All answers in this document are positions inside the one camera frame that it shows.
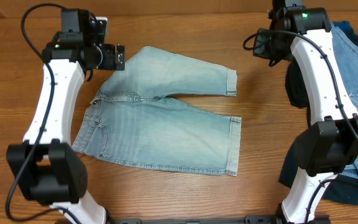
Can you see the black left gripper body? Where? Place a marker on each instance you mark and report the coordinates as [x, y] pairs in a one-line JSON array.
[[108, 61]]

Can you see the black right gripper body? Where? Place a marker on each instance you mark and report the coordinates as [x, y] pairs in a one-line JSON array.
[[260, 50]]

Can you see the light blue denim shorts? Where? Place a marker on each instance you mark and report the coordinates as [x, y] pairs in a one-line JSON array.
[[136, 120]]

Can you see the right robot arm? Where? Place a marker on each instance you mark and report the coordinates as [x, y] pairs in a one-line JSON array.
[[331, 141]]

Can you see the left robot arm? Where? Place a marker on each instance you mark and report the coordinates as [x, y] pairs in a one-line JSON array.
[[45, 167]]

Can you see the dark navy garment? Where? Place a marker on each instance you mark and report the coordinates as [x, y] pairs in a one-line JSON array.
[[337, 193]]

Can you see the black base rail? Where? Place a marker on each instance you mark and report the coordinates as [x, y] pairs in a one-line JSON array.
[[194, 220]]

